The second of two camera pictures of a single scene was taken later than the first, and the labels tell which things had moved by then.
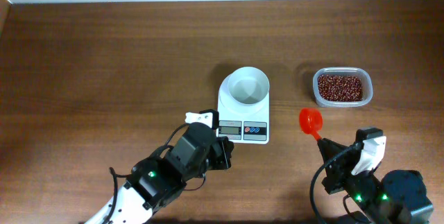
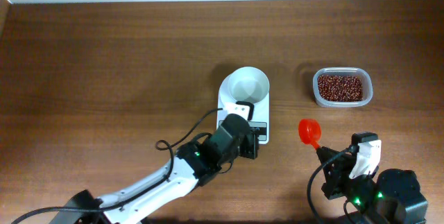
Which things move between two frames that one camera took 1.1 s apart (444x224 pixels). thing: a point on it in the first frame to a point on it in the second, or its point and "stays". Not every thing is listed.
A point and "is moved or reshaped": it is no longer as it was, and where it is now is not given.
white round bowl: (248, 85) stays
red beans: (340, 88) stays
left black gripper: (220, 152) to (248, 150)
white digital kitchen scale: (240, 123) stays
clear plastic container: (342, 87) stays
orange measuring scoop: (311, 121) is moved or reshaped
